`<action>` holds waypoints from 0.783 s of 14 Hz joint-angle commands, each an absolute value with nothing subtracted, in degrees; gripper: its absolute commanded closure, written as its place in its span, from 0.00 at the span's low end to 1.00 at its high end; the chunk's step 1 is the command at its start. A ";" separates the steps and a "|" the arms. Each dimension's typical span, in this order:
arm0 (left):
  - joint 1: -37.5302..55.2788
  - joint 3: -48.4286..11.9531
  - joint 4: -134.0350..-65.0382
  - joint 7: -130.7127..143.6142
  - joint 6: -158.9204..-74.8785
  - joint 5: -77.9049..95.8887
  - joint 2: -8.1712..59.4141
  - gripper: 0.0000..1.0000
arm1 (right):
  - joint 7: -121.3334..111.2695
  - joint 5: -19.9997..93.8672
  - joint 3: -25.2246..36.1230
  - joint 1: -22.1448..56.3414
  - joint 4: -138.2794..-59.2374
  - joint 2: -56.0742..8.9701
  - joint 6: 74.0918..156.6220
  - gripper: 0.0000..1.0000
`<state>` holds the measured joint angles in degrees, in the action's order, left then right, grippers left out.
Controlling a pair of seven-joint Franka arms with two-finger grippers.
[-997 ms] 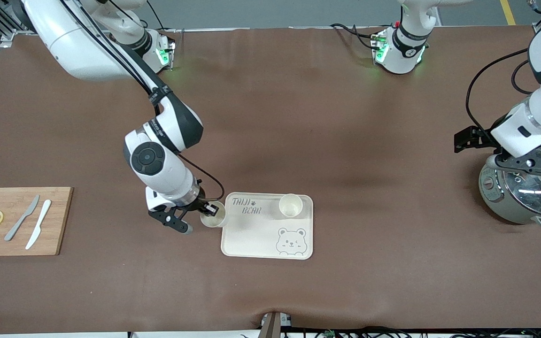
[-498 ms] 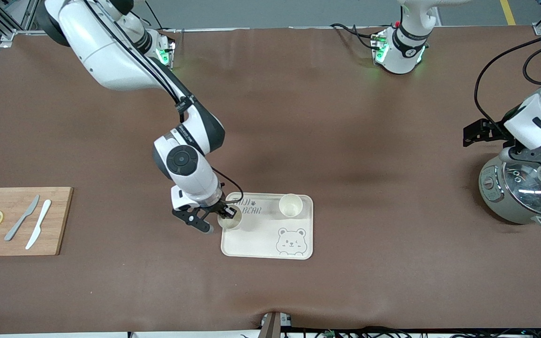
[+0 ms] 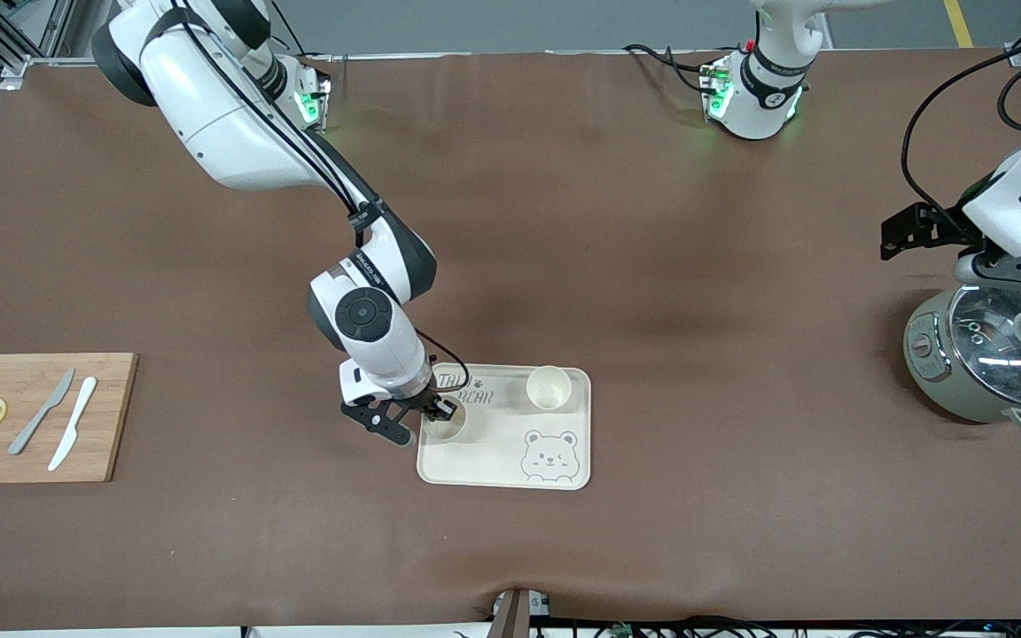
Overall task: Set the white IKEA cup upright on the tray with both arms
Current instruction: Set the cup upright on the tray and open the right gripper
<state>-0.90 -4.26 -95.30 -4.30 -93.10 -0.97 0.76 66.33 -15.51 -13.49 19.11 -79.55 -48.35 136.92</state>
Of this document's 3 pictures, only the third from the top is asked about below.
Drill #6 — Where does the white plastic cup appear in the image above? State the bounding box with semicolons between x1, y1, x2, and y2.
425;403;469;444
526;365;573;412

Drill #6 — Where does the white bear print tray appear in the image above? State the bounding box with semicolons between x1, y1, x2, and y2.
416;362;593;491

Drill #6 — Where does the glass pot lid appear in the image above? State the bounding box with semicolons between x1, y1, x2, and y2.
949;285;1021;410

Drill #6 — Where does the grey electric cooking pot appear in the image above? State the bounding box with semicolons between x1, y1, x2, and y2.
903;288;1021;433

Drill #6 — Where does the brown table cover sheet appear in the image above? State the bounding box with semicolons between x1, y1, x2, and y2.
0;49;1021;632

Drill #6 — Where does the wooden cutting board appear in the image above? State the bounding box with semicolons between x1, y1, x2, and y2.
0;353;139;485

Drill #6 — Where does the white plastic knife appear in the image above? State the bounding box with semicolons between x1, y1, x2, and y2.
47;376;98;472

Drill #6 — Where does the grey plastic knife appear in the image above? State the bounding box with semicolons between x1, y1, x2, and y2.
7;367;76;456

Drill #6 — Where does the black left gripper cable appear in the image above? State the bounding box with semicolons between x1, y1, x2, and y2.
900;40;1021;233

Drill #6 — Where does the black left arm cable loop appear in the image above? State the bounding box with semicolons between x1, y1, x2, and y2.
995;62;1021;134

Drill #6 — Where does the metal table edge bracket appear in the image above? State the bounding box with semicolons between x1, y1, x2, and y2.
491;587;552;638

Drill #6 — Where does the black left base cable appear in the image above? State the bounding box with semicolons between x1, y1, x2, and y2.
622;43;726;95

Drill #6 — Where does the black base cable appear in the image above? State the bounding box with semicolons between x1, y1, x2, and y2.
271;9;313;59
622;43;726;95

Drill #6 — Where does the black right base cable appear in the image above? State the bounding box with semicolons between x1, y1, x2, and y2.
271;9;313;59

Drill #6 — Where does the aluminium frame rail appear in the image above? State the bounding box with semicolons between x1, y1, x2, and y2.
0;0;135;89

